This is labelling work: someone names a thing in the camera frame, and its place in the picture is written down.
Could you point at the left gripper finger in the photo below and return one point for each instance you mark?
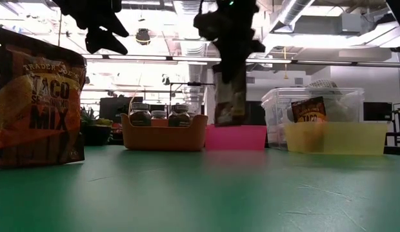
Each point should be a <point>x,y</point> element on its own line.
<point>101,40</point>
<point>114,25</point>

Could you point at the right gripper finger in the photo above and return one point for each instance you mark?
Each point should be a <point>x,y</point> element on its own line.
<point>227,69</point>

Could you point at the small pink block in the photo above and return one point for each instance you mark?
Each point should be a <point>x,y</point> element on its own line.
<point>230,109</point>

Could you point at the green-lidded spice jar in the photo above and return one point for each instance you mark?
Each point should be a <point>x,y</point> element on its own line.
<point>140,116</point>
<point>179,116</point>

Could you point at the white-lidded spice jar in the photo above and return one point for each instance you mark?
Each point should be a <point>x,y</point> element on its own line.
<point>159,116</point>

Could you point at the taco seasoning mix packet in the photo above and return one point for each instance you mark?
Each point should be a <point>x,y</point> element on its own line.
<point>309,111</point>
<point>38,106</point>

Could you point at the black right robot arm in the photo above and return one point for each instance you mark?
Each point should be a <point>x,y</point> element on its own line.
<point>399,13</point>

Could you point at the clear plastic storage box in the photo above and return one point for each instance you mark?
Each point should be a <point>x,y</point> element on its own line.
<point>277,109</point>

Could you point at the large black monitor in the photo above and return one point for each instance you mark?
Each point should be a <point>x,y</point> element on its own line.
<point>116,108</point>

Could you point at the pink plastic bin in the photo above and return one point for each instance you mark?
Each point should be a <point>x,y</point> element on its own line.
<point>235,138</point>

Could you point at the orange plastic bin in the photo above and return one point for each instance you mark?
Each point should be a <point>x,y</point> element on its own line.
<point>164,138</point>

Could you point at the potted succulent plant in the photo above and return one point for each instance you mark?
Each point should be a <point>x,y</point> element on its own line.
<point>93,135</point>

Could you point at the crumpled white cloths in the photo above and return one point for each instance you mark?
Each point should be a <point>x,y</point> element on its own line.
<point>322,84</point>

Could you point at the yellow plastic bin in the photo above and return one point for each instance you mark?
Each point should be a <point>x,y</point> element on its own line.
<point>348,138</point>

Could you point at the small black monitor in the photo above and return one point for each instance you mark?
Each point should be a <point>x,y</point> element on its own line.
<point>377,111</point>

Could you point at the black equipment stand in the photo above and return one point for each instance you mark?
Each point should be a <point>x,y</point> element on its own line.
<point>396,129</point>

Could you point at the silver ventilation duct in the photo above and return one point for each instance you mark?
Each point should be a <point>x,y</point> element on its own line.
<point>293,11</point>

